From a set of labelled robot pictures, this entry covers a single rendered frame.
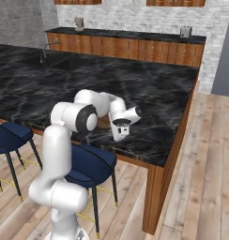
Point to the wooden wall cabinet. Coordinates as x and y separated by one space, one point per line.
77 1
175 2

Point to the wooden dining counter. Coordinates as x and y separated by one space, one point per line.
157 187

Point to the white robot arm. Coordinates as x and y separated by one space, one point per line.
57 150

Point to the black sink basin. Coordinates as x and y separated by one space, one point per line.
68 64

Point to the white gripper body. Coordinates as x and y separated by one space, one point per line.
120 134

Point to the brown round object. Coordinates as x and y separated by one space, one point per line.
104 123

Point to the dark blue stool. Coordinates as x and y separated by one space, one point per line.
91 162
11 134

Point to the wooden base cabinet run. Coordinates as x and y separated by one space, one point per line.
125 48

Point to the grey sink tap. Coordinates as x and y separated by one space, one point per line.
44 50

